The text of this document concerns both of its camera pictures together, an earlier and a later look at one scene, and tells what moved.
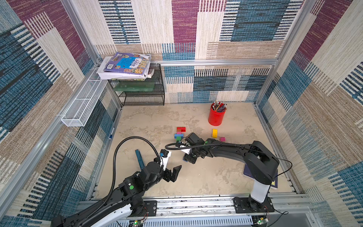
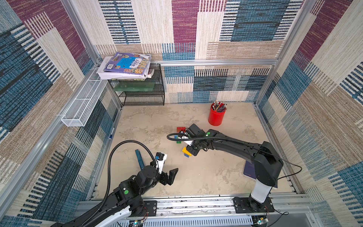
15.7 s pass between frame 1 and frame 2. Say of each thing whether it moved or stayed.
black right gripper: moved
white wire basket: stayed
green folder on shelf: stayed
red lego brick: stayed
